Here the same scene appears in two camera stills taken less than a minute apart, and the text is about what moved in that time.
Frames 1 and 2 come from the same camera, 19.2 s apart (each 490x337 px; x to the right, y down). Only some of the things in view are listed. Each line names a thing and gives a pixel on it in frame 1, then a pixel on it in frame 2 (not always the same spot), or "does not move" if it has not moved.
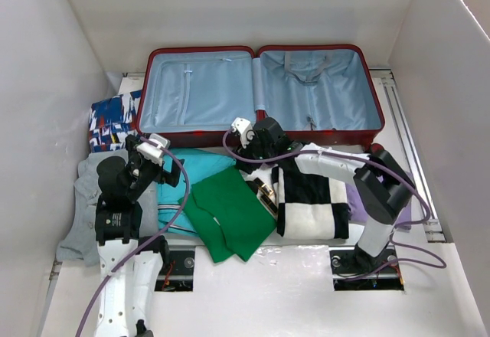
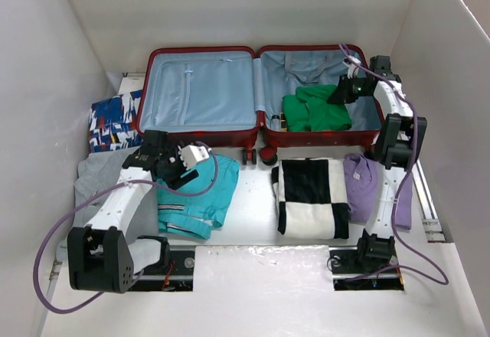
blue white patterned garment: [112, 120] does not move
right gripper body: [256, 148] → [353, 87]
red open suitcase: [320, 94] does not move
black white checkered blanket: [310, 205] does not move
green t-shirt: [227, 214] → [309, 111]
